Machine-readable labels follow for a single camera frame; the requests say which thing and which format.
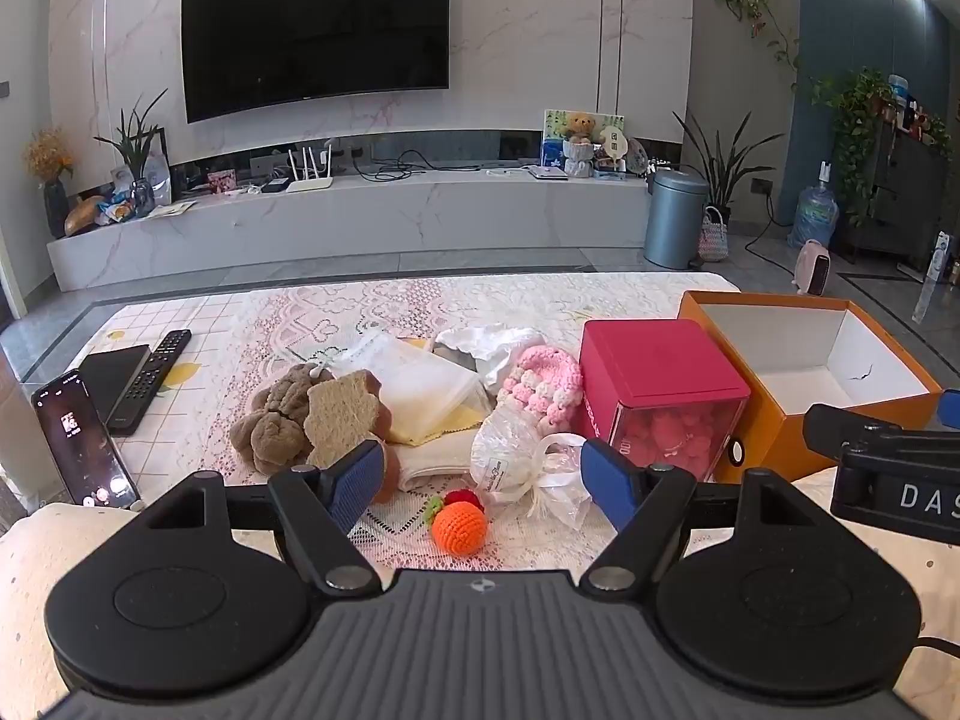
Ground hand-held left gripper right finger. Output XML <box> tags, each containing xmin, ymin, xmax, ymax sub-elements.
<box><xmin>579</xmin><ymin>440</ymin><xmax>826</xmax><ymax>595</ymax></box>

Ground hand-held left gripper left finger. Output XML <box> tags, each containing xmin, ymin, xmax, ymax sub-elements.
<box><xmin>139</xmin><ymin>440</ymin><xmax>388</xmax><ymax>596</ymax></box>

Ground yellow cloth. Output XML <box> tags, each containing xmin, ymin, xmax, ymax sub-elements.
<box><xmin>382</xmin><ymin>403</ymin><xmax>490</xmax><ymax>445</ymax></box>

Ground bread slice plush toy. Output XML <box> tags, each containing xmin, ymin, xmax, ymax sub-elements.
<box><xmin>304</xmin><ymin>369</ymin><xmax>398</xmax><ymax>470</ymax></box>

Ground cream round terry pad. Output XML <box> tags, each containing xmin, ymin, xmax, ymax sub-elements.
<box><xmin>388</xmin><ymin>431</ymin><xmax>482</xmax><ymax>482</ymax></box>

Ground orange cardboard box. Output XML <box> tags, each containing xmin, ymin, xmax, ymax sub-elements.
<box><xmin>679</xmin><ymin>291</ymin><xmax>943</xmax><ymax>485</ymax></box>

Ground brown plush toy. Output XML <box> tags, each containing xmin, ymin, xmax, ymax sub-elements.
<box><xmin>229</xmin><ymin>364</ymin><xmax>340</xmax><ymax>475</ymax></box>

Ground white pouch with ribbon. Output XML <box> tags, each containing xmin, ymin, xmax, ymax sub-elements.
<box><xmin>471</xmin><ymin>409</ymin><xmax>595</xmax><ymax>523</ymax></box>

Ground crochet strawberry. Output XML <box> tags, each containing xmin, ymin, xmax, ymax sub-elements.
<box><xmin>424</xmin><ymin>489</ymin><xmax>485</xmax><ymax>523</ymax></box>

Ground crochet orange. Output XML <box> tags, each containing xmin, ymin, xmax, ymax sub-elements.
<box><xmin>431</xmin><ymin>502</ymin><xmax>487</xmax><ymax>557</ymax></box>

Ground pink crochet hat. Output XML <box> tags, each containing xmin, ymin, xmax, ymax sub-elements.
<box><xmin>491</xmin><ymin>345</ymin><xmax>584</xmax><ymax>441</ymax></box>

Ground flat foil packet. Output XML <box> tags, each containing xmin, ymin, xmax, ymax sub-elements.
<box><xmin>330</xmin><ymin>334</ymin><xmax>494</xmax><ymax>422</ymax></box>

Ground red tin box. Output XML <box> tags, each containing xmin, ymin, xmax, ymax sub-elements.
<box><xmin>577</xmin><ymin>319</ymin><xmax>752</xmax><ymax>482</ymax></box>

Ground pink space heater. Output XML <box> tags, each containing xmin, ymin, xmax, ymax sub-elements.
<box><xmin>793</xmin><ymin>239</ymin><xmax>836</xmax><ymax>296</ymax></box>

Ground blue water bottle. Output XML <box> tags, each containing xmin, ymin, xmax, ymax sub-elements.
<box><xmin>787</xmin><ymin>161</ymin><xmax>840</xmax><ymax>250</ymax></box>

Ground dark cabinet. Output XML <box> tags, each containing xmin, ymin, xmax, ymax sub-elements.
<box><xmin>847</xmin><ymin>118</ymin><xmax>960</xmax><ymax>272</ymax></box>

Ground black remote control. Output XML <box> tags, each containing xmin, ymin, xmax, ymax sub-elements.
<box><xmin>105</xmin><ymin>329</ymin><xmax>193</xmax><ymax>432</ymax></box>

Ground woven basket bag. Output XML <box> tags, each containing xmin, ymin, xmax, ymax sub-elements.
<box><xmin>699</xmin><ymin>206</ymin><xmax>731</xmax><ymax>263</ymax></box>

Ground grey blue trash can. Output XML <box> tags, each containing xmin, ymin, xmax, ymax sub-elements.
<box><xmin>643</xmin><ymin>170</ymin><xmax>710</xmax><ymax>271</ymax></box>

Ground white marble television console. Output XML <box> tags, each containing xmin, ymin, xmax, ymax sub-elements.
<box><xmin>46</xmin><ymin>163</ymin><xmax>653</xmax><ymax>293</ymax></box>

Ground black smartphone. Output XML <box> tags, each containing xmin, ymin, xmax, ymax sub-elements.
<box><xmin>31</xmin><ymin>370</ymin><xmax>140</xmax><ymax>509</ymax></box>

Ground long leaf potted plant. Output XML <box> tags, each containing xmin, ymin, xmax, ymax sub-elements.
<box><xmin>673</xmin><ymin>111</ymin><xmax>785</xmax><ymax>227</ymax></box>

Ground vine plant on cabinet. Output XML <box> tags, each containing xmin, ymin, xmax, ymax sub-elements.
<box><xmin>810</xmin><ymin>67</ymin><xmax>895</xmax><ymax>227</ymax></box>

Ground white router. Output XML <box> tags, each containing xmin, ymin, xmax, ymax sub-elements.
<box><xmin>285</xmin><ymin>146</ymin><xmax>335</xmax><ymax>194</ymax></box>

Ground cream dotted cloth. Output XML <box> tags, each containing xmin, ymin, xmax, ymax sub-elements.
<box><xmin>0</xmin><ymin>501</ymin><xmax>155</xmax><ymax>698</ymax></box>

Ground teddy bear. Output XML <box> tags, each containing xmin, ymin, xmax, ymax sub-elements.
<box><xmin>562</xmin><ymin>112</ymin><xmax>598</xmax><ymax>179</ymax></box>

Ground snack bags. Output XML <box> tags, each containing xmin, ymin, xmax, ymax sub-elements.
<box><xmin>97</xmin><ymin>190</ymin><xmax>141</xmax><ymax>226</ymax></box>

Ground golden oval ornament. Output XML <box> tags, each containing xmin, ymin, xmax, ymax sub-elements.
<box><xmin>64</xmin><ymin>195</ymin><xmax>107</xmax><ymax>238</ymax></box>

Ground green plant in glass vase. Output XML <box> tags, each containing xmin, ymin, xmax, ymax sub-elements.
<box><xmin>94</xmin><ymin>88</ymin><xmax>170</xmax><ymax>212</ymax></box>

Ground vase with yellow flowers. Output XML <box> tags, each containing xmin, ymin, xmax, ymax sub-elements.
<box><xmin>25</xmin><ymin>127</ymin><xmax>77</xmax><ymax>239</ymax></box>

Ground hanging vine plant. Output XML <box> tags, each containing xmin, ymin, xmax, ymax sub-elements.
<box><xmin>711</xmin><ymin>0</ymin><xmax>800</xmax><ymax>92</ymax></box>

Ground black cables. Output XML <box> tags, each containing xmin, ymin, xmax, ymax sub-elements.
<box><xmin>351</xmin><ymin>152</ymin><xmax>482</xmax><ymax>184</ymax></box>

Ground black wall television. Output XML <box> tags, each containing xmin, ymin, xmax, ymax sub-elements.
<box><xmin>181</xmin><ymin>0</ymin><xmax>452</xmax><ymax>125</ymax></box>

